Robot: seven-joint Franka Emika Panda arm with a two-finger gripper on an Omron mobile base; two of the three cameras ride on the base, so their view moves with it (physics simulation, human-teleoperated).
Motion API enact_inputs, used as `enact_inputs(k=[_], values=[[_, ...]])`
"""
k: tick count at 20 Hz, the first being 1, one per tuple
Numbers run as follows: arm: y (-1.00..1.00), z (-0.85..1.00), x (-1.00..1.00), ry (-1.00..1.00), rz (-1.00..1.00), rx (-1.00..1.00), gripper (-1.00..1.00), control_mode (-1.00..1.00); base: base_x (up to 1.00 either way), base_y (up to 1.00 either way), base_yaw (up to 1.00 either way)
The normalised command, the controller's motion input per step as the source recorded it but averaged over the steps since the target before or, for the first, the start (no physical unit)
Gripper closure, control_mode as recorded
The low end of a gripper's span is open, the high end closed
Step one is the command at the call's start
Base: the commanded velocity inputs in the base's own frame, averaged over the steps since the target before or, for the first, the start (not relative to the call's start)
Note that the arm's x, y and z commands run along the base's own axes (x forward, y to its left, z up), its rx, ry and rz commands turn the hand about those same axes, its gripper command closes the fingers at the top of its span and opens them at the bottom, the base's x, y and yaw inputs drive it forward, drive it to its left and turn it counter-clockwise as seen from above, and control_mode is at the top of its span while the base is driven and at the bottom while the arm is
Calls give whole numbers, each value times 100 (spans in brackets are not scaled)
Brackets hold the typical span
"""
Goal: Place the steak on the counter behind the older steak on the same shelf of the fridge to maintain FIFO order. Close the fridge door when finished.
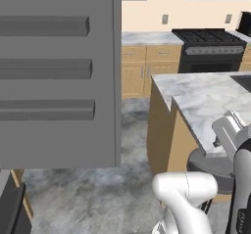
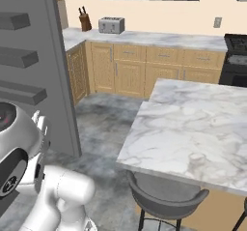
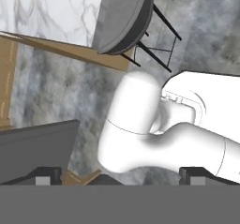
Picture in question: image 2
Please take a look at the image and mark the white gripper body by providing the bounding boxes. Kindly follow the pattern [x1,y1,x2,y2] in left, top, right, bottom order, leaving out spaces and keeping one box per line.
[31,109,52,156]

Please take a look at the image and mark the black stove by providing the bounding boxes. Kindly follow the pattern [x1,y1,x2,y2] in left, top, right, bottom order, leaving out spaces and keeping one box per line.
[218,33,247,88]

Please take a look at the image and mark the long grey fridge door shelf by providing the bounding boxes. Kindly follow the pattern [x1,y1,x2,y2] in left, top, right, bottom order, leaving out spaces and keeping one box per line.
[0,79,48,106]

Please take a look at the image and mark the grey fridge door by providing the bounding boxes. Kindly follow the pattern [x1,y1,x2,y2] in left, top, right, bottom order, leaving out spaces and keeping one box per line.
[0,0,82,159]

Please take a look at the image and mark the medium grey fridge door shelf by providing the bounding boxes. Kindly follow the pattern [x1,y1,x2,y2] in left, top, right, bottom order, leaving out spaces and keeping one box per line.
[0,46,40,70]

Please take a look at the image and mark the kitchen island with marble top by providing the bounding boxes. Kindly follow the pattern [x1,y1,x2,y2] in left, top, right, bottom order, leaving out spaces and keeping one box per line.
[116,77,247,231]

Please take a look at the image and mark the wooden knife block with knives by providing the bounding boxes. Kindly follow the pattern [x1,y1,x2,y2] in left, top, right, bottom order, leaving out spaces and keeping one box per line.
[78,6,93,33]

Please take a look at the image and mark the grey wall socket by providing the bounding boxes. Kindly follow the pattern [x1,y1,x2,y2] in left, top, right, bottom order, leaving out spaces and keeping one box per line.
[213,15,223,29]

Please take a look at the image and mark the wooden base cupboards run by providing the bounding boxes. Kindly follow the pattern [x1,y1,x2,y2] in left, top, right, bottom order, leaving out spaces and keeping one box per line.
[65,40,227,106]

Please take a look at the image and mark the short grey fridge door shelf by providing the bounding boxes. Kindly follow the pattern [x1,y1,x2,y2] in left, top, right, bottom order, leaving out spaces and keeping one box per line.
[0,12,32,31]

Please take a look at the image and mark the silver toaster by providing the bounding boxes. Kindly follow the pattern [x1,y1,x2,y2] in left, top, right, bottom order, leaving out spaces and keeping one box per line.
[97,15,125,35]

